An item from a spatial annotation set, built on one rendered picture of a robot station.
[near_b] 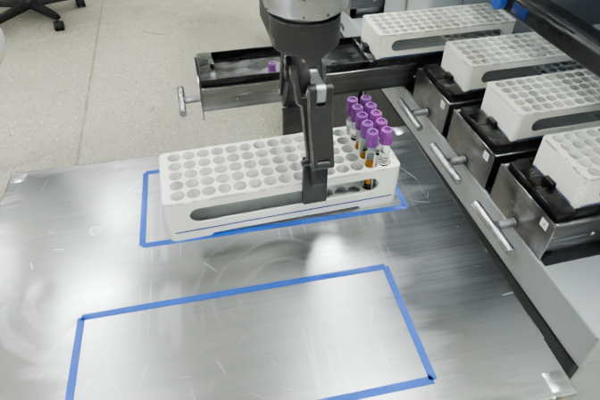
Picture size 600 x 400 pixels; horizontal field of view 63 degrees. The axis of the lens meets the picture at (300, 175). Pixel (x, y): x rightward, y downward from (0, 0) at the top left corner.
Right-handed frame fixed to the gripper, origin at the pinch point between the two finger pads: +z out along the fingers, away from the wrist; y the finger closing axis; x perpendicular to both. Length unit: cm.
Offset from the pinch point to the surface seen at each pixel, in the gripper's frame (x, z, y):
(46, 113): -79, 88, -167
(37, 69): -89, 88, -213
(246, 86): -2.4, 7.2, -32.7
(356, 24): 32, 14, -68
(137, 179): -22.0, 5.4, -8.1
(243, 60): -1.4, 7.1, -42.7
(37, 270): -33.4, 5.4, 5.4
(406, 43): 33, 6, -41
